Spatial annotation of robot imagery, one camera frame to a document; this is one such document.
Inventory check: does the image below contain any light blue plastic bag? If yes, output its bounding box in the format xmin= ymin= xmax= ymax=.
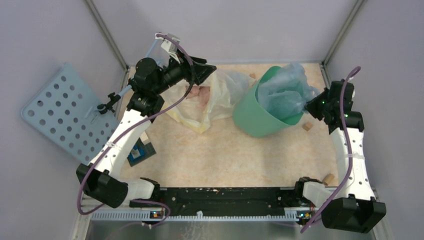
xmin=256 ymin=62 xmax=320 ymax=120

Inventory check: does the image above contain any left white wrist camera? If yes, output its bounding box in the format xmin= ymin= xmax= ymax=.
xmin=155 ymin=32 xmax=181 ymax=63

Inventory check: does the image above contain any pink bag inside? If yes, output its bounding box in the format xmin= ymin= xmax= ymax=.
xmin=186 ymin=86 xmax=211 ymax=107

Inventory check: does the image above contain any wooden cube block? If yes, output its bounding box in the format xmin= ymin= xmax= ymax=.
xmin=302 ymin=121 xmax=314 ymax=132

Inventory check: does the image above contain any translucent white yellow trash bag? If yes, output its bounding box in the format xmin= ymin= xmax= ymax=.
xmin=166 ymin=68 xmax=257 ymax=134

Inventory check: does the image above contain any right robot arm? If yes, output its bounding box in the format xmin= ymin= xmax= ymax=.
xmin=293 ymin=80 xmax=387 ymax=234

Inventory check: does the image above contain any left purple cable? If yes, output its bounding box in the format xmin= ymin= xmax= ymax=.
xmin=76 ymin=33 xmax=196 ymax=216

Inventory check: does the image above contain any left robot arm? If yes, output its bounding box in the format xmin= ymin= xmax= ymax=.
xmin=76 ymin=53 xmax=217 ymax=215

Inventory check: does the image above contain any green plastic trash bin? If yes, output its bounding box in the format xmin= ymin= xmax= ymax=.
xmin=232 ymin=66 xmax=304 ymax=138

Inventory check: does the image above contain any blue clamp block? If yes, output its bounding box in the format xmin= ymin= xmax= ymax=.
xmin=127 ymin=138 xmax=156 ymax=167

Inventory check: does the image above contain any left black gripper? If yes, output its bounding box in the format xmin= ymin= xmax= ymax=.
xmin=153 ymin=48 xmax=217 ymax=95

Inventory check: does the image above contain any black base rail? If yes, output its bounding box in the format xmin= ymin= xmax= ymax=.
xmin=129 ymin=187 xmax=318 ymax=217

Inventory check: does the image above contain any light blue tripod stand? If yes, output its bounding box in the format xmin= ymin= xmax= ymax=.
xmin=96 ymin=39 xmax=164 ymax=117

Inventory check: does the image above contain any light blue perforated board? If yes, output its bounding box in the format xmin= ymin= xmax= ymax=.
xmin=21 ymin=63 xmax=119 ymax=165

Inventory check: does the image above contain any wooden block left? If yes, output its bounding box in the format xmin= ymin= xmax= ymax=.
xmin=140 ymin=131 xmax=150 ymax=144

